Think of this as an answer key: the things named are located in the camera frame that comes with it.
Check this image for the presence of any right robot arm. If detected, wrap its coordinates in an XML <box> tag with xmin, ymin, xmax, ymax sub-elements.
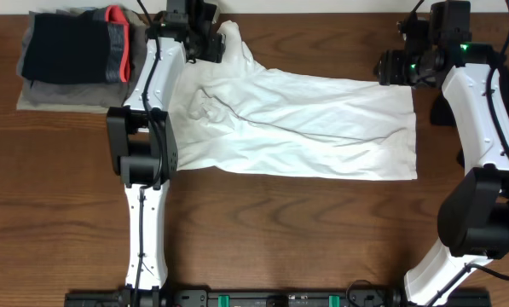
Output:
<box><xmin>374</xmin><ymin>1</ymin><xmax>509</xmax><ymax>306</ymax></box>

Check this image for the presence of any folded black garment red band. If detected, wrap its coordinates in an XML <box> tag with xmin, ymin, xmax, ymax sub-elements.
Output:
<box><xmin>20</xmin><ymin>5</ymin><xmax>130</xmax><ymax>84</ymax></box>

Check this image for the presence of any folded grey garment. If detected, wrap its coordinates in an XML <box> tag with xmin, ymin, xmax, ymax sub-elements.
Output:
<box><xmin>16</xmin><ymin>9</ymin><xmax>147</xmax><ymax>113</ymax></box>

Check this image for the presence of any white t-shirt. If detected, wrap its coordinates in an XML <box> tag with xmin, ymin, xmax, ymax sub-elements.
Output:
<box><xmin>170</xmin><ymin>21</ymin><xmax>417</xmax><ymax>181</ymax></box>

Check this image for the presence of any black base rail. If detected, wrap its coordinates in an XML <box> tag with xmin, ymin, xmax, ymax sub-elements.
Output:
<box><xmin>64</xmin><ymin>284</ymin><xmax>493</xmax><ymax>307</ymax></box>

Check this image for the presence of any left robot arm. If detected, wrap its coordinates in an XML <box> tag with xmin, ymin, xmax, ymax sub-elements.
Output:
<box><xmin>94</xmin><ymin>0</ymin><xmax>225</xmax><ymax>306</ymax></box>

